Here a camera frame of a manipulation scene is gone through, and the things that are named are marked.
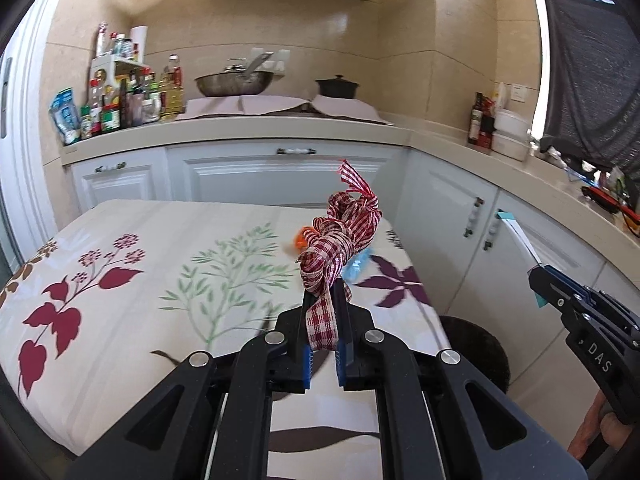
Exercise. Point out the metal wok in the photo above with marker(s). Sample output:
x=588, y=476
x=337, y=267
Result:
x=230, y=85

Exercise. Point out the white door frame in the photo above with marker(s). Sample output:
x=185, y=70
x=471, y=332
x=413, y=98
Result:
x=30, y=135

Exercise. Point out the cluster of condiment bottles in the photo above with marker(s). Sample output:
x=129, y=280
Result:
x=130, y=105

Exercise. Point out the white paper bag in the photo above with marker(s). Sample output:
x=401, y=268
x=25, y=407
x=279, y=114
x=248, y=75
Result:
x=499, y=96

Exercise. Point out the metal spatula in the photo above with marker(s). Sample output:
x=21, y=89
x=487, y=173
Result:
x=256, y=66

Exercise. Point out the dark glass bottle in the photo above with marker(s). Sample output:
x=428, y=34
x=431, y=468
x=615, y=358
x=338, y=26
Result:
x=475, y=122

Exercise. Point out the white lidded container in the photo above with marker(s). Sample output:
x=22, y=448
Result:
x=511, y=147
x=511, y=122

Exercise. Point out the light blue plastic wrapper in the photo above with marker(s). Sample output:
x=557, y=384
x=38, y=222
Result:
x=357, y=265

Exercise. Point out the red seasoning box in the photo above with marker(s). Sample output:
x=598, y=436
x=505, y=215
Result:
x=487, y=139

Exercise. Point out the yellow cooking oil jug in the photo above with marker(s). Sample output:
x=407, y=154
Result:
x=172, y=95

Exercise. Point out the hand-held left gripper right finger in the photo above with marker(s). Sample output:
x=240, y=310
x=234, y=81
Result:
x=342, y=367

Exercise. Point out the dark curtain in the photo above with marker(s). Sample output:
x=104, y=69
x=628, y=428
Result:
x=590, y=75

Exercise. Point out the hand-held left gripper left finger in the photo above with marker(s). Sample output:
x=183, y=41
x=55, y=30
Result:
x=307, y=367

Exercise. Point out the floral tablecloth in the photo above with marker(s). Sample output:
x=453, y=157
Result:
x=150, y=360

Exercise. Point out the black trash bin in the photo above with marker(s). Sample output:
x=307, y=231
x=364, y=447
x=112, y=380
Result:
x=480, y=345

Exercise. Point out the black lidded pot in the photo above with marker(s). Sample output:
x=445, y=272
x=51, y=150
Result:
x=337, y=87

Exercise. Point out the white strip with teal ends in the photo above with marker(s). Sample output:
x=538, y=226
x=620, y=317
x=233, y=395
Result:
x=520, y=240

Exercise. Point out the red checked ribbon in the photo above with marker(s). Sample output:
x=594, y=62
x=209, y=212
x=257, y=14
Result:
x=330, y=255

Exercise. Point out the white wall socket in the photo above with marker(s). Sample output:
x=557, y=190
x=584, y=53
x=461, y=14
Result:
x=515, y=93

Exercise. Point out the orange wrapper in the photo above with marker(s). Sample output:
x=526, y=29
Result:
x=305, y=239

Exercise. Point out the white cabinet door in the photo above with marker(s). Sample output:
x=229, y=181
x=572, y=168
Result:
x=560, y=240
x=120, y=187
x=440, y=230
x=250, y=177

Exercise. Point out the white wall utensil holder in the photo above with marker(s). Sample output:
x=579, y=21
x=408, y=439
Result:
x=282, y=60

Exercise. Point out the pink stove cover cloth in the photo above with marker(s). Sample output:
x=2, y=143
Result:
x=350, y=109
x=235, y=106

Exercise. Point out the white spice shelf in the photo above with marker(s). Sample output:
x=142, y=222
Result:
x=120, y=64

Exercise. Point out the person's right hand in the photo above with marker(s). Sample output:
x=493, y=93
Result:
x=585, y=432

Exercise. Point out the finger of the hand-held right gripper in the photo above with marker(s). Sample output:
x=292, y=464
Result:
x=542, y=285
x=590, y=292

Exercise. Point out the blue snack packet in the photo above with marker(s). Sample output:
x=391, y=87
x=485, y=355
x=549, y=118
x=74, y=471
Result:
x=65, y=117

